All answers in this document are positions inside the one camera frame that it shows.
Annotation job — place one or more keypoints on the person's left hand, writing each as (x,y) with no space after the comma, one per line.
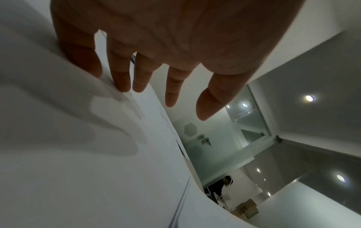
(183,29)

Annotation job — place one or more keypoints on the gray hexagon sticker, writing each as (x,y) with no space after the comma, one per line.
(190,129)

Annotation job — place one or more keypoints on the pile of white paper sheets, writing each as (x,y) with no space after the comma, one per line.
(70,167)

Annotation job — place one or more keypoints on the frosted glass door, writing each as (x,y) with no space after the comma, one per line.
(214,160)

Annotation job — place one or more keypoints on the stacked cardboard boxes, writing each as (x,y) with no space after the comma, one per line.
(248,208)

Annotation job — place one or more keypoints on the black door fitting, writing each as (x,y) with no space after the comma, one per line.
(278,139)

